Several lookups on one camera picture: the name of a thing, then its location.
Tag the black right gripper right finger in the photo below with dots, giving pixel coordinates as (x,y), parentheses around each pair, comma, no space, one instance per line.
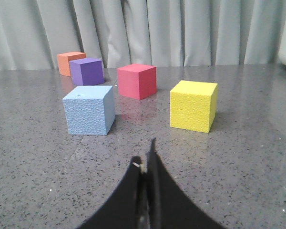
(169,207)

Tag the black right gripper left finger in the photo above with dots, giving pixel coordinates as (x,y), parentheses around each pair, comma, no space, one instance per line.
(123,209)

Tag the yellow foam cube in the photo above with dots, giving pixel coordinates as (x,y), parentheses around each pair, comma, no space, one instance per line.
(193,105)

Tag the light blue foam cube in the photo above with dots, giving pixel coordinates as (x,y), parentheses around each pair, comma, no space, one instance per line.
(89,110)

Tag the red foam cube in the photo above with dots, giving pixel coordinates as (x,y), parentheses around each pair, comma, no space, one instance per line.
(137,81)

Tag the dark purple foam cube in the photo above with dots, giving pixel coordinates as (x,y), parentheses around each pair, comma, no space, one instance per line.
(86,71)

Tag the orange foam cube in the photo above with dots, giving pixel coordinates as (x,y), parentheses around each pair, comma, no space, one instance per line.
(63,61)

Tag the grey pleated curtain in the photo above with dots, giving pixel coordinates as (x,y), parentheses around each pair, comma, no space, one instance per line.
(157,32)

